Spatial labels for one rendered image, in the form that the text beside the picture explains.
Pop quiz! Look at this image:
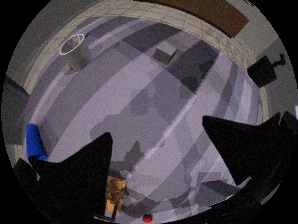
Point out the red ball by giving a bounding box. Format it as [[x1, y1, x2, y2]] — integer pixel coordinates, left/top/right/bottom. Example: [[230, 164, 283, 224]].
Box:
[[142, 216, 153, 222]]

